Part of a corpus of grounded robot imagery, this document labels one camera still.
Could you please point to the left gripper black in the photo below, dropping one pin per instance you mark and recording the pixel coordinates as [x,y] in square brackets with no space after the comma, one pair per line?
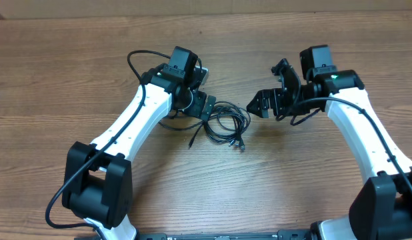
[196,110]

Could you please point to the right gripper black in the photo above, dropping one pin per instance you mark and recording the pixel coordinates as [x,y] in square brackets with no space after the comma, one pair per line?
[277,96]

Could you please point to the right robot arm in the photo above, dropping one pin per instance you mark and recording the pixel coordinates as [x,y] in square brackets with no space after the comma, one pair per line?
[383,207]

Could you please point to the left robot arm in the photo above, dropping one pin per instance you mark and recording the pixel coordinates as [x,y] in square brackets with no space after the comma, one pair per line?
[98,177]

